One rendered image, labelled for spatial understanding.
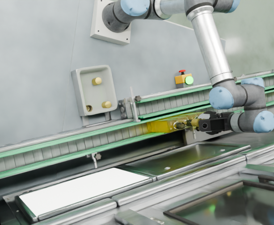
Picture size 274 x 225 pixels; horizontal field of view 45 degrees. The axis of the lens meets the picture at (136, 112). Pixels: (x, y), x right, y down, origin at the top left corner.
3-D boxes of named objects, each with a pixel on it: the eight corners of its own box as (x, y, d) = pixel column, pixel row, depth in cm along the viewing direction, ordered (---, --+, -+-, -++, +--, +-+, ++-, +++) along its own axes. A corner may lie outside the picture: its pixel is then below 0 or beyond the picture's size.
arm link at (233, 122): (238, 134, 121) (236, 111, 121) (229, 133, 125) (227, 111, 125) (253, 131, 124) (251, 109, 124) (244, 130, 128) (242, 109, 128)
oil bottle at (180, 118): (157, 129, 169) (182, 130, 150) (155, 118, 169) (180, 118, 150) (166, 127, 172) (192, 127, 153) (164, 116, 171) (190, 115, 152)
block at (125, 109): (120, 119, 166) (126, 119, 160) (116, 100, 166) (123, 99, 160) (126, 118, 168) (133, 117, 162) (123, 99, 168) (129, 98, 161)
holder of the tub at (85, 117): (81, 127, 163) (86, 127, 157) (70, 71, 162) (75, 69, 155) (112, 120, 172) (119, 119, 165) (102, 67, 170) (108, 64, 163)
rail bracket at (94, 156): (85, 167, 151) (96, 170, 139) (82, 152, 150) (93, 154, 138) (93, 164, 153) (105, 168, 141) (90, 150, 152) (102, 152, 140)
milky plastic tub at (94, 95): (79, 116, 163) (85, 116, 155) (70, 71, 161) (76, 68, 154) (111, 110, 171) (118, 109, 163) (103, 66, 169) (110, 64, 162)
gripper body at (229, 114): (225, 129, 139) (247, 130, 129) (209, 132, 136) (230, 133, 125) (223, 111, 139) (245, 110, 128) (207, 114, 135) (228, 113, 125)
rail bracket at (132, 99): (127, 122, 160) (140, 122, 149) (121, 88, 159) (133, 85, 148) (132, 121, 162) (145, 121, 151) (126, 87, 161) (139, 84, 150)
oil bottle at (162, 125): (147, 132, 166) (172, 133, 147) (145, 121, 166) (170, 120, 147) (157, 129, 169) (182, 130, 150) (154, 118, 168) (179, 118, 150)
